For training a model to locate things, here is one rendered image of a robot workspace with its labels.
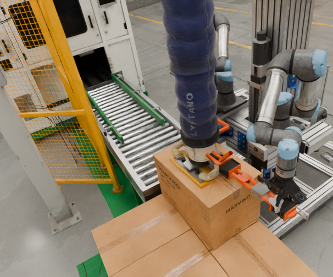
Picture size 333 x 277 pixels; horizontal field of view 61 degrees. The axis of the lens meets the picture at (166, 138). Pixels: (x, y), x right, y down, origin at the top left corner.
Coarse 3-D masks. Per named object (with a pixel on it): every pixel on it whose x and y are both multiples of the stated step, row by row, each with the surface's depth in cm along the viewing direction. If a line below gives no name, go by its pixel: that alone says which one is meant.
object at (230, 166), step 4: (224, 160) 155; (228, 160) 156; (232, 160) 156; (220, 164) 154; (224, 164) 154; (228, 164) 154; (232, 164) 153; (236, 164) 153; (240, 164) 151; (220, 168) 152; (224, 168) 152; (228, 168) 151; (232, 168) 151; (236, 168) 150; (240, 168) 152; (220, 172) 154; (224, 172) 151; (228, 172) 149; (232, 172) 149; (236, 172) 151; (224, 176) 153; (228, 176) 150
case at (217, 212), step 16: (160, 160) 187; (240, 160) 176; (160, 176) 200; (176, 176) 173; (256, 176) 163; (176, 192) 185; (192, 192) 161; (208, 192) 159; (224, 192) 157; (240, 192) 160; (176, 208) 200; (192, 208) 172; (208, 208) 151; (224, 208) 159; (240, 208) 169; (256, 208) 180; (192, 224) 186; (208, 224) 161; (224, 224) 167; (240, 224) 178; (208, 240) 173; (224, 240) 175
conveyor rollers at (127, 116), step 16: (96, 96) 376; (112, 96) 368; (128, 96) 359; (96, 112) 339; (112, 112) 338; (128, 112) 328; (144, 112) 327; (128, 128) 305; (144, 128) 294; (160, 128) 292; (128, 144) 281; (144, 144) 273; (160, 144) 268; (128, 160) 257; (144, 160) 254; (144, 176) 238
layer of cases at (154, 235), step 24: (120, 216) 207; (144, 216) 204; (168, 216) 200; (96, 240) 194; (120, 240) 190; (144, 240) 188; (168, 240) 185; (192, 240) 182; (240, 240) 177; (264, 240) 174; (120, 264) 176; (144, 264) 174; (168, 264) 171; (192, 264) 169; (216, 264) 167; (240, 264) 164; (264, 264) 162; (288, 264) 160
